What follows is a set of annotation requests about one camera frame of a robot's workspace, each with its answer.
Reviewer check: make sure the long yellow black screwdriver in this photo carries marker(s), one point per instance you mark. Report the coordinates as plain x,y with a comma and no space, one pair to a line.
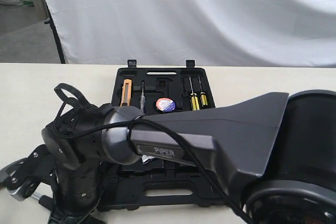
194,99

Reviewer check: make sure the chrome adjustable wrench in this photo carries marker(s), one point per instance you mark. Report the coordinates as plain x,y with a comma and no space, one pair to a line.
146,159

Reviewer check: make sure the yellow utility knife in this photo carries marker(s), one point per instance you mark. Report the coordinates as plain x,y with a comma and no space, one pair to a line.
126,92

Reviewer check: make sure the electrical tape roll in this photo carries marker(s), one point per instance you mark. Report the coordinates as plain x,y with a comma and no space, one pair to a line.
165,105

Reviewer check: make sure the steel claw hammer black grip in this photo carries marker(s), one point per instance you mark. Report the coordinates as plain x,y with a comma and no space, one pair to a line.
43,200

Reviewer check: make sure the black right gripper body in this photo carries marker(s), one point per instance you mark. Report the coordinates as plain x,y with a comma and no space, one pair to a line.
75,194

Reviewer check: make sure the white backdrop cloth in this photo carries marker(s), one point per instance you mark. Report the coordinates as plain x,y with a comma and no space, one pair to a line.
281,33

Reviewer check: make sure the short yellow black screwdriver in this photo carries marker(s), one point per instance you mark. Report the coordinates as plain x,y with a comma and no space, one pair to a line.
203,96

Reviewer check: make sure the clear voltage tester screwdriver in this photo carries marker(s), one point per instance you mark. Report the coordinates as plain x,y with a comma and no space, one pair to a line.
142,98

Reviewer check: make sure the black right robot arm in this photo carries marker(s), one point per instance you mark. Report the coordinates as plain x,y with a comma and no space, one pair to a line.
271,158

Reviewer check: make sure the black backdrop stand pole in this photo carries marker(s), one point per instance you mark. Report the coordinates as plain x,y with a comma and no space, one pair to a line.
49,21

